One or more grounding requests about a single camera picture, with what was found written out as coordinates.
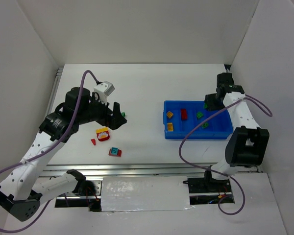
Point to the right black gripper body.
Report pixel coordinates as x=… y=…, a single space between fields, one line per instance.
x=211 y=102

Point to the yellow lego plate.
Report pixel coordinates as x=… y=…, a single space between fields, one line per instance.
x=170 y=127

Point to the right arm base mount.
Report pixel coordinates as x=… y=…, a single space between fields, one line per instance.
x=204 y=192

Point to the green square lego brick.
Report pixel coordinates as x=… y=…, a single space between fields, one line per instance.
x=199 y=115

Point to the white foam board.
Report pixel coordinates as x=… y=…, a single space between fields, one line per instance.
x=135 y=194

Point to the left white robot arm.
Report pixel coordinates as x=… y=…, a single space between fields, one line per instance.
x=20 y=193

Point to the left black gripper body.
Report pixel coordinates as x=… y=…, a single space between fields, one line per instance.
x=111 y=115

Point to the red yellow lego brick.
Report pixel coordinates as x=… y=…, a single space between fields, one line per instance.
x=184 y=114

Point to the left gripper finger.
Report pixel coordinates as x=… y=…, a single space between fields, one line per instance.
x=113 y=125
x=118 y=118

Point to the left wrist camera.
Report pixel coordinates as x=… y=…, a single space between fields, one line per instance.
x=102 y=91

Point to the green teal lego stack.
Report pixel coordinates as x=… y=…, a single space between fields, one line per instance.
x=205 y=125

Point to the yellow face lego brick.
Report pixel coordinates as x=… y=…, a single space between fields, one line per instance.
x=169 y=114

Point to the red teal lego stack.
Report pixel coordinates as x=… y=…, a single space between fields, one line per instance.
x=115 y=152

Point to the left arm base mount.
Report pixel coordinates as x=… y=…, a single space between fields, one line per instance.
x=89 y=198

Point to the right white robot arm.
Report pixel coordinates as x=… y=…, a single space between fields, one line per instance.
x=247 y=145

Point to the red yellow flower lego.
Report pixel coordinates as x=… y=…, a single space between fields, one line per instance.
x=103 y=134

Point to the blue plastic sorting bin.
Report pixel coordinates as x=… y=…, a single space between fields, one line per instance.
x=220 y=127

